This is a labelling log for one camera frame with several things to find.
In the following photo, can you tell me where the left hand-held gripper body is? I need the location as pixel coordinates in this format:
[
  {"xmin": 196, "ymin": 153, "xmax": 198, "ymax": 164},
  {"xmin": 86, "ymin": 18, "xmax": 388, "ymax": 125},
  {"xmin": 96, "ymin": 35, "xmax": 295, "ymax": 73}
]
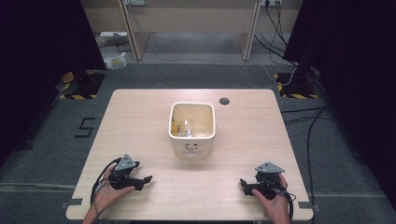
[{"xmin": 107, "ymin": 153, "xmax": 142, "ymax": 191}]

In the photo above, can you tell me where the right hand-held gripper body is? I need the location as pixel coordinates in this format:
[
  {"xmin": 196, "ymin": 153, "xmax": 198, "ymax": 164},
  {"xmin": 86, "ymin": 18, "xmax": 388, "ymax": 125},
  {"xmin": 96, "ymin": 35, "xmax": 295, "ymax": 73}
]
[{"xmin": 247, "ymin": 161, "xmax": 286, "ymax": 201}]

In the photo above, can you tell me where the white square bin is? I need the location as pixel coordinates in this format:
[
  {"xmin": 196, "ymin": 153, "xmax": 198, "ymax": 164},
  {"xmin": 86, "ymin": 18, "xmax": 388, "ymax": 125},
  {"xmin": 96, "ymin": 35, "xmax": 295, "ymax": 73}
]
[{"xmin": 167, "ymin": 102, "xmax": 217, "ymax": 160}]

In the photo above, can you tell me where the person's left hand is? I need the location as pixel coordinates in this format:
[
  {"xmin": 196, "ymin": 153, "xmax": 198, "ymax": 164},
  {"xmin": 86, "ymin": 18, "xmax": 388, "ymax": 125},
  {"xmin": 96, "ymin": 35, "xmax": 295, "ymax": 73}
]
[{"xmin": 92, "ymin": 164, "xmax": 136, "ymax": 217}]

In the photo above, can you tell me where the person's right hand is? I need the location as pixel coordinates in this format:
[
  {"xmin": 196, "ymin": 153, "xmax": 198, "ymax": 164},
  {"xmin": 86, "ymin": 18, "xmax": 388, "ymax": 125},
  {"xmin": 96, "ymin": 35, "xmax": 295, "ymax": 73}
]
[{"xmin": 250, "ymin": 173, "xmax": 291, "ymax": 224}]

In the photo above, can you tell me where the grey tape floor marker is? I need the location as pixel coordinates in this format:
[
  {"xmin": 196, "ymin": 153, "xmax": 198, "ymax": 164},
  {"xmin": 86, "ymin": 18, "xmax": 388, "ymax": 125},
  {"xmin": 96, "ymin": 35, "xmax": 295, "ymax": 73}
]
[
  {"xmin": 297, "ymin": 201, "xmax": 321, "ymax": 213},
  {"xmin": 60, "ymin": 197, "xmax": 84, "ymax": 210}
]

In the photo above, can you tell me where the yellow wrapper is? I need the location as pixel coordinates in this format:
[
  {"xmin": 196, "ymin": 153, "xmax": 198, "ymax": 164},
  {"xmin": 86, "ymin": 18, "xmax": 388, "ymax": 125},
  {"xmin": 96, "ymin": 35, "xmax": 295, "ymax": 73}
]
[{"xmin": 170, "ymin": 120, "xmax": 182, "ymax": 137}]

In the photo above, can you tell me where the black stand with hazard tape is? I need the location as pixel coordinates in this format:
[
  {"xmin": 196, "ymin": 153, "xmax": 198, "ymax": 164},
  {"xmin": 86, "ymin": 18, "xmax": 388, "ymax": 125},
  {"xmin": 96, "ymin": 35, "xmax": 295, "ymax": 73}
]
[
  {"xmin": 58, "ymin": 68, "xmax": 106, "ymax": 101},
  {"xmin": 273, "ymin": 66, "xmax": 320, "ymax": 100}
]

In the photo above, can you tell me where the clear plastic bag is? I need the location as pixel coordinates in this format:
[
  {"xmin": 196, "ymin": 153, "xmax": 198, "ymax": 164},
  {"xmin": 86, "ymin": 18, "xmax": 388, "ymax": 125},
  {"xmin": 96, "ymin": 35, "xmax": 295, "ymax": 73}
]
[{"xmin": 103, "ymin": 51, "xmax": 128, "ymax": 70}]

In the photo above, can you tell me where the black curtain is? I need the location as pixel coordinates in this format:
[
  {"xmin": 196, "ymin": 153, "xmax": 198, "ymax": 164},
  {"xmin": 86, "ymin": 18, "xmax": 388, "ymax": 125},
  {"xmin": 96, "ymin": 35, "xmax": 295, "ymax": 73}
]
[
  {"xmin": 282, "ymin": 0, "xmax": 396, "ymax": 214},
  {"xmin": 0, "ymin": 0, "xmax": 107, "ymax": 167}
]

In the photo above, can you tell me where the white power strip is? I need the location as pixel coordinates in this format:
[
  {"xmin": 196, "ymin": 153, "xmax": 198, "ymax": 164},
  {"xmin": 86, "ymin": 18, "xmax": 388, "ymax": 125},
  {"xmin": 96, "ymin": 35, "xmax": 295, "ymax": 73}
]
[{"xmin": 99, "ymin": 31, "xmax": 129, "ymax": 38}]

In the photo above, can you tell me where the white background desk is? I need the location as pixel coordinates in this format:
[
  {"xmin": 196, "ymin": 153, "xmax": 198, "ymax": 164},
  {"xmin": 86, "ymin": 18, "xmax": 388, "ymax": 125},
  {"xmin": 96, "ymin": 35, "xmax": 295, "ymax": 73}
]
[{"xmin": 78, "ymin": 0, "xmax": 304, "ymax": 63}]

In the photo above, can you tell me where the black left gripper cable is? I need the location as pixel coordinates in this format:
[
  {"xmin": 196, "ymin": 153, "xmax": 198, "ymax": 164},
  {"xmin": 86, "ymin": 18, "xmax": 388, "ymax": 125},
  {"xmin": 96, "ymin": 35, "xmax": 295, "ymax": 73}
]
[{"xmin": 89, "ymin": 157, "xmax": 122, "ymax": 213}]

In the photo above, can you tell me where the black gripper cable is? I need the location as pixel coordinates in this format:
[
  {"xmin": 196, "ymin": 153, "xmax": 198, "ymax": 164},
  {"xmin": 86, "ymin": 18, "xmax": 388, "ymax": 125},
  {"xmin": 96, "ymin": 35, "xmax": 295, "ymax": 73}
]
[
  {"xmin": 89, "ymin": 157, "xmax": 122, "ymax": 213},
  {"xmin": 263, "ymin": 177, "xmax": 298, "ymax": 224}
]

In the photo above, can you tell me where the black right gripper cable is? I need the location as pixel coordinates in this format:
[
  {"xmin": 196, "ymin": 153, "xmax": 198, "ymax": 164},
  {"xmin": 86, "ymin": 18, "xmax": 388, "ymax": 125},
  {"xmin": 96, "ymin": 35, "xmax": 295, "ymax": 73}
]
[{"xmin": 263, "ymin": 177, "xmax": 298, "ymax": 224}]

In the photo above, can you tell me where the bundle of black floor cables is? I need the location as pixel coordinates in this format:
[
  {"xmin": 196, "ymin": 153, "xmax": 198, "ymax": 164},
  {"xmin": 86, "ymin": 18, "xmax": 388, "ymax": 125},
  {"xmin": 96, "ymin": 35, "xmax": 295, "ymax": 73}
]
[{"xmin": 252, "ymin": 2, "xmax": 335, "ymax": 206}]

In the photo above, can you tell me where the thin white floor cable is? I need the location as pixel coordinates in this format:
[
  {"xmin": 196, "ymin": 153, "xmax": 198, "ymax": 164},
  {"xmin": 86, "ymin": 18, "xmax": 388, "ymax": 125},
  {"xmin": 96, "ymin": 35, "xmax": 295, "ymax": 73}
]
[{"xmin": 146, "ymin": 40, "xmax": 297, "ymax": 87}]

